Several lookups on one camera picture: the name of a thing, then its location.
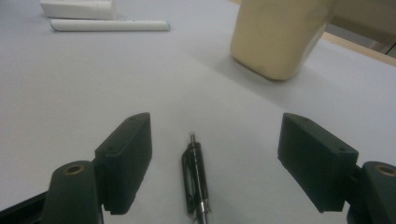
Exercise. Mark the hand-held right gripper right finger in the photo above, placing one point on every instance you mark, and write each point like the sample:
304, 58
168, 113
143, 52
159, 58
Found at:
317, 165

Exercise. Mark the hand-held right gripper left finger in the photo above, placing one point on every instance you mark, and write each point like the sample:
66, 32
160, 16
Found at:
124, 161

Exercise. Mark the black pen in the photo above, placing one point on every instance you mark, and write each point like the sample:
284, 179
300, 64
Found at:
195, 174

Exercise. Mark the beige pen holder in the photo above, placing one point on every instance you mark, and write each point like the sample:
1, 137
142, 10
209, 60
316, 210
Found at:
277, 37

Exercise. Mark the white pen with blue tip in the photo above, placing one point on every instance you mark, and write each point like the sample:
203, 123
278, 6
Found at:
109, 25

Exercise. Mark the white marker cap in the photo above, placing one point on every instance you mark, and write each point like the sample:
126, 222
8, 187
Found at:
77, 9

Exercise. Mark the white table sheet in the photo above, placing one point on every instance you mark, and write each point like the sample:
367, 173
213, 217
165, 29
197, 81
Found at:
93, 81

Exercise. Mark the wooden table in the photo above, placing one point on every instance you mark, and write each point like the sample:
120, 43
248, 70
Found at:
358, 49

